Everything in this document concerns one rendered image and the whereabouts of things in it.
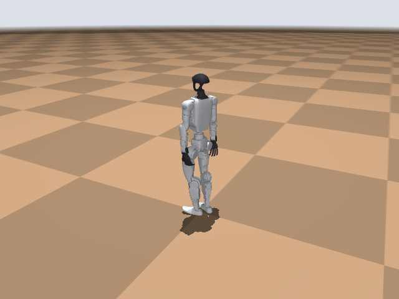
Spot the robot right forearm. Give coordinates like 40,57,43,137
209,120,218,140

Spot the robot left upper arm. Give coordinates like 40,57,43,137
181,100,194,131

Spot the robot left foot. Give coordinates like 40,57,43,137
182,206,203,216

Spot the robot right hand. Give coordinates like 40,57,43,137
209,136,218,156

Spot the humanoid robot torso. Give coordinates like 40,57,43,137
189,93,213,152

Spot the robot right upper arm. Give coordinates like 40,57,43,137
210,95,218,123

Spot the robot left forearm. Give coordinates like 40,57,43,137
179,125,188,153

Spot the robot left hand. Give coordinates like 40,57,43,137
181,147,195,166

